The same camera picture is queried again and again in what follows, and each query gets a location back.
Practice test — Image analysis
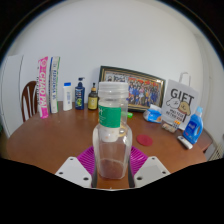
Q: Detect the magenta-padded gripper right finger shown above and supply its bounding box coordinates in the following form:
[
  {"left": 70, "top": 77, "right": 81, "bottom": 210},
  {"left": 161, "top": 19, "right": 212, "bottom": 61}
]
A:
[{"left": 128, "top": 145, "right": 172, "bottom": 189}]

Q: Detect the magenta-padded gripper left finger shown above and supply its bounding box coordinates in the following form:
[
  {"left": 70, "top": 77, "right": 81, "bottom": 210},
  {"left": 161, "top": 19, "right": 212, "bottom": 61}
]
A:
[{"left": 54, "top": 145, "right": 98, "bottom": 189}]

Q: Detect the clear bottle with green label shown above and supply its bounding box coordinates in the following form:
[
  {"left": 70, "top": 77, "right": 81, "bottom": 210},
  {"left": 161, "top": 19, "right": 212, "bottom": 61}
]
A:
[{"left": 92, "top": 81, "right": 134, "bottom": 180}]

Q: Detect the flat round red coaster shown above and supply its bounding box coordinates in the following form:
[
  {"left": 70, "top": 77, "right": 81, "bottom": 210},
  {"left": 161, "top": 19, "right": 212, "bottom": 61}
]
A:
[{"left": 136, "top": 133, "right": 154, "bottom": 147}]

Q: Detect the white remote control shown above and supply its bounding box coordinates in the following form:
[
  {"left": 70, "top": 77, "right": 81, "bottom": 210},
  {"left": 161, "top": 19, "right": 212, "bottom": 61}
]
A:
[{"left": 176, "top": 135, "right": 194, "bottom": 150}]

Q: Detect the small patterned packet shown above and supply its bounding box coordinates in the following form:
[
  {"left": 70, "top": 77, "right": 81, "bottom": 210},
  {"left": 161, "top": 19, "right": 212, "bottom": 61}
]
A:
[{"left": 161, "top": 121, "right": 178, "bottom": 134}]

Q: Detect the puzzle cube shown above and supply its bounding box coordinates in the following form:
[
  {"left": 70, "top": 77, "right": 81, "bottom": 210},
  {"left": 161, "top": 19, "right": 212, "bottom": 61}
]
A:
[{"left": 172, "top": 119, "right": 182, "bottom": 131}]

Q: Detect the blue tissue pack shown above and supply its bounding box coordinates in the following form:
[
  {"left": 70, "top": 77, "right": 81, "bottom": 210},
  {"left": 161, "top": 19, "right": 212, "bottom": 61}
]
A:
[{"left": 142, "top": 104, "right": 163, "bottom": 124}]

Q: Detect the blue detergent bottle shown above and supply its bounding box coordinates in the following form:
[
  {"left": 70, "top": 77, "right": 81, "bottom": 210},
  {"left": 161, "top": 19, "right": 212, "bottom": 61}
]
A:
[{"left": 182, "top": 106, "right": 205, "bottom": 145}]

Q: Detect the brown wooden side table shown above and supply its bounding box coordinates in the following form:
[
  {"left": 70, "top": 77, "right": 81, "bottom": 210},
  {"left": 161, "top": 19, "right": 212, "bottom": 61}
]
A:
[{"left": 197, "top": 128, "right": 214, "bottom": 154}]

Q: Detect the white radiator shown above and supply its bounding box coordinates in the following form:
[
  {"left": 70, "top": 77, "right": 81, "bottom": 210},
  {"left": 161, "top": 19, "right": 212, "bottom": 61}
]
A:
[{"left": 209, "top": 143, "right": 224, "bottom": 161}]

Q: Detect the white bottle with blue cap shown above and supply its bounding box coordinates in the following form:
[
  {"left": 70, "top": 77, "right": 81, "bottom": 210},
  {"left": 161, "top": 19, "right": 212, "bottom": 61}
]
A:
[{"left": 62, "top": 82, "right": 73, "bottom": 112}]

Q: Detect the dark blue pump bottle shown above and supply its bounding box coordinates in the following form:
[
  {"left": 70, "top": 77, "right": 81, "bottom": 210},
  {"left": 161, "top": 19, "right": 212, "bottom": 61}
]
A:
[{"left": 74, "top": 76, "right": 86, "bottom": 111}]

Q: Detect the white paper gift bag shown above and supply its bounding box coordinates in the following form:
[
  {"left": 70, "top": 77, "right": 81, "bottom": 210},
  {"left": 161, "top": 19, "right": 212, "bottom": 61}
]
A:
[{"left": 161, "top": 71, "right": 201, "bottom": 131}]

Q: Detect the framed group photo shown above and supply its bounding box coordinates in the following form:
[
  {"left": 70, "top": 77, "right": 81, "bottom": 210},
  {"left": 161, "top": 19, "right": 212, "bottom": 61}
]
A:
[{"left": 98, "top": 65, "right": 167, "bottom": 113}]

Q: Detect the brown wooden chair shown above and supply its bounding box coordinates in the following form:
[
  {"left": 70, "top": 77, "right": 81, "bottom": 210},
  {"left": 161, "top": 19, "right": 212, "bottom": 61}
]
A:
[{"left": 20, "top": 80, "right": 39, "bottom": 123}]

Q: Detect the long pink box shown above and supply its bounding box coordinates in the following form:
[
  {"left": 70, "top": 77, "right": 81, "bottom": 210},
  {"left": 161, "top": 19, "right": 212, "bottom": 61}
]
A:
[{"left": 37, "top": 56, "right": 50, "bottom": 120}]

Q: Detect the white flat panel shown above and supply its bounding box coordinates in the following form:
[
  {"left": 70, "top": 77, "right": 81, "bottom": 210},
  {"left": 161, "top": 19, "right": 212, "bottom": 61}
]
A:
[{"left": 0, "top": 54, "right": 24, "bottom": 138}]

